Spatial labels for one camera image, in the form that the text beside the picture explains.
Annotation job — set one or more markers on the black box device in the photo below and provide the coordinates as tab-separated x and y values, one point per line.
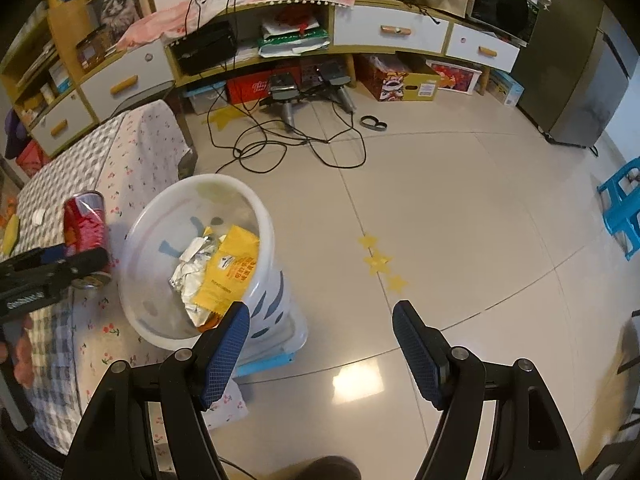
205	47

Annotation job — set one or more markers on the yellow shelf unit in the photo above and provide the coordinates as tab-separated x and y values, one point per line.
65	25

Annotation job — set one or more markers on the white plastic bin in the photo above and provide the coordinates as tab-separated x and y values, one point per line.
150	240

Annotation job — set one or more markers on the black grey handheld device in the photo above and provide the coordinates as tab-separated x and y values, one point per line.
334	82
284	97

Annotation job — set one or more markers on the silver foil wrapper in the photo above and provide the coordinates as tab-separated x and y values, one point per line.
187	280

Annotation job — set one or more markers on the red cardboard box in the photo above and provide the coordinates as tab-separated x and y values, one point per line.
247	87

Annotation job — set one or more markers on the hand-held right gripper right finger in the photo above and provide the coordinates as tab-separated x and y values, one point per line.
420	355

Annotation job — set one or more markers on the yellow snack packet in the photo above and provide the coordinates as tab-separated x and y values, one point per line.
225	270

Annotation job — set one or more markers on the green white bags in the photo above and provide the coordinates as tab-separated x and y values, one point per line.
292	37

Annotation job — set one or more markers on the yellow frame cabinet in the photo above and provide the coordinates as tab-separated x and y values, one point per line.
390	32

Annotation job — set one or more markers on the grey cabinet drawer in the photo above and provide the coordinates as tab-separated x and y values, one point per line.
62	122
390	30
125	77
482	50

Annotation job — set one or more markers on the dark picture box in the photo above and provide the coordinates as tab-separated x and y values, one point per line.
95	50

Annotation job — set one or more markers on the red picture box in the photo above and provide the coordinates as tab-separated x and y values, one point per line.
457	77

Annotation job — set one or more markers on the light blue box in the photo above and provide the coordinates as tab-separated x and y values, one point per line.
505	89

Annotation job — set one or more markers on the cartoon cardboard box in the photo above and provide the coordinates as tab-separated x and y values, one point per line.
395	80

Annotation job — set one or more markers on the red drink can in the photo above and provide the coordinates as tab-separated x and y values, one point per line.
87	225

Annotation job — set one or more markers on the white tissue scrap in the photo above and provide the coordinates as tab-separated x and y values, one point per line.
39	216

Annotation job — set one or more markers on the framed cat picture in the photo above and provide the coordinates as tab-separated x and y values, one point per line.
117	5

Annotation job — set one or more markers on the person's left hand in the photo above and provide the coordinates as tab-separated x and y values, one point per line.
24	357

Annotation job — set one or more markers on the light blue plastic base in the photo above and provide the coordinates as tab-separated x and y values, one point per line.
265	362

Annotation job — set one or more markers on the dark chair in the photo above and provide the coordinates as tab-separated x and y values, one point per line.
25	455

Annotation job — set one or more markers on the black microwave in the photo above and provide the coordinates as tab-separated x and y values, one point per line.
502	7

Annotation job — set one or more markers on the yellow star floor sticker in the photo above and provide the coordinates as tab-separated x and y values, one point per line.
377	263

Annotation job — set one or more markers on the white floral tablecloth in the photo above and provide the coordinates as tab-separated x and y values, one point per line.
145	160

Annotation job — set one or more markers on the dark grey fridge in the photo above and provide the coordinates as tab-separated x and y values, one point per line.
575	85

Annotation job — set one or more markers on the blue plastic stool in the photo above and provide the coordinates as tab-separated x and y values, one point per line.
620	205

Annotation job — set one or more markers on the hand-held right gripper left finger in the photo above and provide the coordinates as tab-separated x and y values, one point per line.
225	355

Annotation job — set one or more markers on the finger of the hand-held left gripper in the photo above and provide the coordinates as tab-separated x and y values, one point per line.
30	257
90	262

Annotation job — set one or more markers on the grey checked tablecloth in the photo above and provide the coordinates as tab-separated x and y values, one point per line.
65	170

